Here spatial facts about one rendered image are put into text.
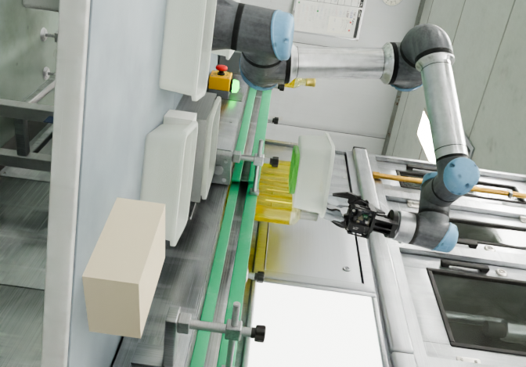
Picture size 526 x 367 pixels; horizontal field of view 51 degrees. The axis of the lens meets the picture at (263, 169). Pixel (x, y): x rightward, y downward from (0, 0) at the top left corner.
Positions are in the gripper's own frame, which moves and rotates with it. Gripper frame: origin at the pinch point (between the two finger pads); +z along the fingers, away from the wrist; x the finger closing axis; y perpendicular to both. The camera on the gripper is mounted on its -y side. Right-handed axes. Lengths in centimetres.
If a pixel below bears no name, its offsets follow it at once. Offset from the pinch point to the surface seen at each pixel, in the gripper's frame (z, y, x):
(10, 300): 66, 12, 40
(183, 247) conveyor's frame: 28.2, 13.7, 14.3
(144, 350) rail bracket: 28, 45, 21
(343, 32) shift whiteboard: -64, -619, -46
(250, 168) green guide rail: 17.1, -26.8, 3.0
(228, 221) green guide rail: 19.6, -2.2, 11.3
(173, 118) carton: 35.9, 19.0, -15.7
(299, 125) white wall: -44, -653, 93
